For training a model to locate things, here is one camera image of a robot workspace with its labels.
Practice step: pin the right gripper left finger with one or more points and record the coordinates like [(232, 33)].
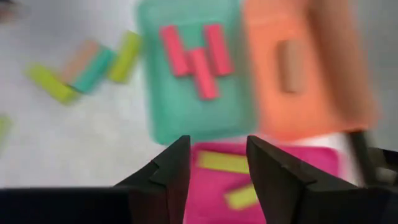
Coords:
[(161, 193)]

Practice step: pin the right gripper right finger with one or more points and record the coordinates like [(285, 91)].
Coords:
[(286, 193)]

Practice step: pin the lime green wooden block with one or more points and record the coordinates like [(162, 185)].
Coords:
[(239, 197), (49, 84), (222, 161), (124, 57), (3, 130)]

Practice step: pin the red wooden block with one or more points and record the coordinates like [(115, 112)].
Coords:
[(174, 49), (219, 46), (203, 77)]

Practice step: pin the tan wooden block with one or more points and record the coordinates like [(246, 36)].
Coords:
[(292, 67), (79, 59)]

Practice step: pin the teal wooden block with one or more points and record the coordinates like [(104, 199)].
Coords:
[(93, 71)]

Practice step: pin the pink plastic bin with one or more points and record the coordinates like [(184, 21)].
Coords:
[(211, 193)]

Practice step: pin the teal plastic bin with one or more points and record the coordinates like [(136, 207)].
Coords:
[(174, 118)]

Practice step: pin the orange plastic bin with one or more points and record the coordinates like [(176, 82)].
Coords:
[(267, 109)]

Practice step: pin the white plastic table sheet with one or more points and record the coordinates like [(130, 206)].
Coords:
[(93, 140)]

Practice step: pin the black table frame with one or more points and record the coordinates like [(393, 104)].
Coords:
[(362, 158)]

